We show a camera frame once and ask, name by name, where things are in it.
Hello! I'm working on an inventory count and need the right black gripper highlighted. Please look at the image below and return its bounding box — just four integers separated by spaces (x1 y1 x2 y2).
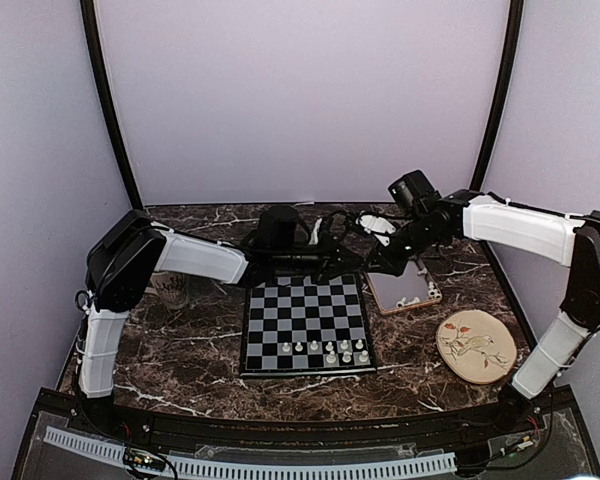
362 213 445 277

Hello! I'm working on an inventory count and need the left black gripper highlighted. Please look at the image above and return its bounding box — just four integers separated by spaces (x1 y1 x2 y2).
274 233 364 285

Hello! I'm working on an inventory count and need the black grey chess board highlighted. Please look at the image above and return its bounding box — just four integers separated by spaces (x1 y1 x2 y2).
239 273 377 378

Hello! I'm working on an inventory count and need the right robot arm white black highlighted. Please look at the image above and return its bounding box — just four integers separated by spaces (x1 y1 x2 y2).
355 170 600 434

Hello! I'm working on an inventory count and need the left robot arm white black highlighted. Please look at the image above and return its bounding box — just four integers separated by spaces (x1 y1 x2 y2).
75 205 363 436

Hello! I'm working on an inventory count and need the green circuit board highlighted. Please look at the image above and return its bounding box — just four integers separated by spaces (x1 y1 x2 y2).
123 448 166 471

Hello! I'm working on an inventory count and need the metal tray with wooden rim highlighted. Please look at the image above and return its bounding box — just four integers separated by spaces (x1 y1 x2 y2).
365 259 442 315

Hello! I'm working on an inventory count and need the oval bird pattern coaster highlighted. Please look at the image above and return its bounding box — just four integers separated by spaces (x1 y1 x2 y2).
436 310 518 385

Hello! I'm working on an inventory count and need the beige mug with dark pattern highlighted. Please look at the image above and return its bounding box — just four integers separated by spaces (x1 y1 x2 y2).
150 271 189 310

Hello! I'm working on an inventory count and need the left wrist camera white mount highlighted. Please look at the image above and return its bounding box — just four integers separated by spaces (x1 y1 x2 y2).
308 217 331 247

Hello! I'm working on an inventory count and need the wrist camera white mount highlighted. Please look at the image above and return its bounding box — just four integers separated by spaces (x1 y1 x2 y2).
355 213 397 247
308 217 331 247

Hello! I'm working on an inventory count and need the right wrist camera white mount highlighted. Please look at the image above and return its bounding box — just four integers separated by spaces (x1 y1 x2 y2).
355 213 397 247

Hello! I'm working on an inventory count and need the black front rail base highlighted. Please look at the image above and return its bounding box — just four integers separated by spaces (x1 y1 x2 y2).
18 386 586 458

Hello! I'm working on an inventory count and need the right black frame post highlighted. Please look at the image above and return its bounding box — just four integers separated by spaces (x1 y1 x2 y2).
470 0 525 190

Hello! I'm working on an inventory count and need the black frame post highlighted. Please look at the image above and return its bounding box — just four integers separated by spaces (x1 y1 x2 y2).
79 0 144 210
470 0 525 190

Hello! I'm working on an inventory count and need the white slotted cable duct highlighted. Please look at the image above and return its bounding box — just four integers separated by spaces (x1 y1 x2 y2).
42 426 457 479

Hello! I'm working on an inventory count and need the left black frame post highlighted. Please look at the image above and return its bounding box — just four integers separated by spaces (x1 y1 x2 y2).
79 0 144 210

